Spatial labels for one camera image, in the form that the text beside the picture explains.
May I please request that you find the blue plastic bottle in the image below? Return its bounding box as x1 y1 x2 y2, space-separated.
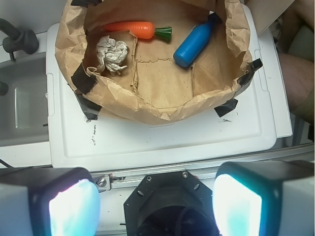
173 12 221 68

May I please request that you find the grey toy sink faucet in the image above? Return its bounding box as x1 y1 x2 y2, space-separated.
0 19 39 62

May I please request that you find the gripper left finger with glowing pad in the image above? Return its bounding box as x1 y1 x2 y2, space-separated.
0 168 100 236

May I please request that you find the crumpled white paper ball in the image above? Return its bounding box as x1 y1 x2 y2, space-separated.
95 36 128 76

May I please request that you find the aluminium frame rail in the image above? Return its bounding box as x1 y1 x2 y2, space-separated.
92 143 315 192

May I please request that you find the brown paper bag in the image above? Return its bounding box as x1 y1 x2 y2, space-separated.
55 0 262 125

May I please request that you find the orange toy carrot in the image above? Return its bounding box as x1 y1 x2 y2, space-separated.
102 21 172 42

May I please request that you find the white toy sink basin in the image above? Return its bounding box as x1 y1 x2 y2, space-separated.
0 33 51 167

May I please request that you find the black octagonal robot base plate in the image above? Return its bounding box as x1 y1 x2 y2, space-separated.
124 171 220 236

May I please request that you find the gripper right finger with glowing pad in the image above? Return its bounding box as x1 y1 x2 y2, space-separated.
212 161 315 236

